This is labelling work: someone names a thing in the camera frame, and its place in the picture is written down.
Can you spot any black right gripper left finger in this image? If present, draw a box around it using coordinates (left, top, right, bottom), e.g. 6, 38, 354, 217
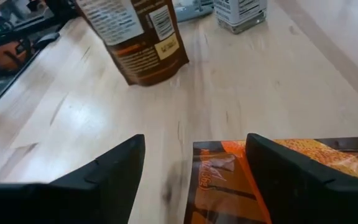
0, 134, 146, 224

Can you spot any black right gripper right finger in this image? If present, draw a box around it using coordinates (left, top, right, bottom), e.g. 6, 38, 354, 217
246, 133, 358, 224

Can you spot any orange brown spice pouch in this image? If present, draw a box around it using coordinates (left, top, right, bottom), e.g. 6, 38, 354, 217
183, 136, 358, 224
75, 0, 190, 87

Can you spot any white-lidded seasoning jar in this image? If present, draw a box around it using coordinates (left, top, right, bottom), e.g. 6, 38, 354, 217
213, 0, 269, 35

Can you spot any orange round object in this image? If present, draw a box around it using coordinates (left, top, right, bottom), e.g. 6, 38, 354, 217
0, 39, 34, 74

